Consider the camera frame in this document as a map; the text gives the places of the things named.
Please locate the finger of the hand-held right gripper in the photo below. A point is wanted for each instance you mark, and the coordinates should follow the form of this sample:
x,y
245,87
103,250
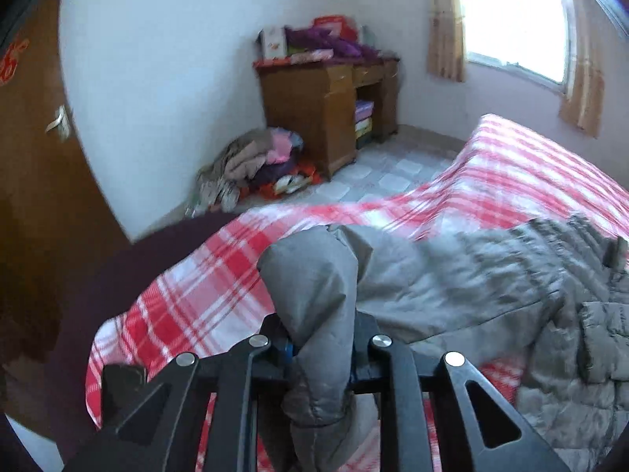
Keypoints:
x,y
620,254

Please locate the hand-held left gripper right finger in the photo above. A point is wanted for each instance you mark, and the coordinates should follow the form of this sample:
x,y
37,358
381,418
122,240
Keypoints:
x,y
364,354

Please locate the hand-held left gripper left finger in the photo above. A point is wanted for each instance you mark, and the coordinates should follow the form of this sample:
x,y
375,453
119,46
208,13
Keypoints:
x,y
285,350

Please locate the grey puffer jacket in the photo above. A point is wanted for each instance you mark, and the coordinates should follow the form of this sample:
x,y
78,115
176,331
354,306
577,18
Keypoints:
x,y
442,280

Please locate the pile of clothes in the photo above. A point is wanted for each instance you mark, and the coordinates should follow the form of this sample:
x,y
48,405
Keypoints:
x,y
250,157

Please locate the red plaid bed sheet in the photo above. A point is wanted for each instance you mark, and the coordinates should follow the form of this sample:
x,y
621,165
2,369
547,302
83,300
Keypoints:
x,y
516,172

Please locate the short beige curtain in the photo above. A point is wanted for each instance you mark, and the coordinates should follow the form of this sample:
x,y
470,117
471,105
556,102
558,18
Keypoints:
x,y
585,88
444,24

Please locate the dark maroon cloth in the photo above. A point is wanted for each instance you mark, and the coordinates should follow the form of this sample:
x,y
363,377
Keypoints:
x,y
123,275

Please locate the stack of colourful boxes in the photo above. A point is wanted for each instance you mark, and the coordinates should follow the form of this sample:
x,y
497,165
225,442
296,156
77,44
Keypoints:
x,y
364,120

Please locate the wooden desk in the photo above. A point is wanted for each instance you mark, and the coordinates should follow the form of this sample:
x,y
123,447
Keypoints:
x,y
304,108

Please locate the window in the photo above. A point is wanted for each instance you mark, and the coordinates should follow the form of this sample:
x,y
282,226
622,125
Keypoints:
x,y
511,14

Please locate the wooden door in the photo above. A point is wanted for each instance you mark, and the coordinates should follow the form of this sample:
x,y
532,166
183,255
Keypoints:
x,y
34,196

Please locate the white box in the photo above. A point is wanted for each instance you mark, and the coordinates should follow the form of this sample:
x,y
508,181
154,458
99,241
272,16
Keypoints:
x,y
272,44

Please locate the red box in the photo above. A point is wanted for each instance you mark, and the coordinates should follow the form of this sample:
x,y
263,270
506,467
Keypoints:
x,y
336,27

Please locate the red door decoration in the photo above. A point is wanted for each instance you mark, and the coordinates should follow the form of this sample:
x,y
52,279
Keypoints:
x,y
12,61

